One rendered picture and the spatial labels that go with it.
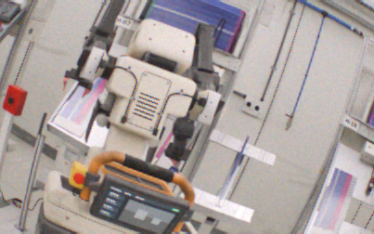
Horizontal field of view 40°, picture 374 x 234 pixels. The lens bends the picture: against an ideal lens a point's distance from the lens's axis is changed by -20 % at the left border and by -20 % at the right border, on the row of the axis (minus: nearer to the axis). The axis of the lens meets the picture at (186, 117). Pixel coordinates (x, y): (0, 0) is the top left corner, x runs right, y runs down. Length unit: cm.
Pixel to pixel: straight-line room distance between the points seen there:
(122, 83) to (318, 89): 288
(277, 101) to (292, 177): 62
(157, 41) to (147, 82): 15
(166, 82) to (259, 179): 280
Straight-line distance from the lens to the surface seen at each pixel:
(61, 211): 175
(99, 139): 299
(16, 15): 373
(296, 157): 473
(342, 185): 309
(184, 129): 257
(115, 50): 340
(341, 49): 474
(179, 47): 210
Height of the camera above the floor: 134
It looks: 6 degrees down
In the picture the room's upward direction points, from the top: 23 degrees clockwise
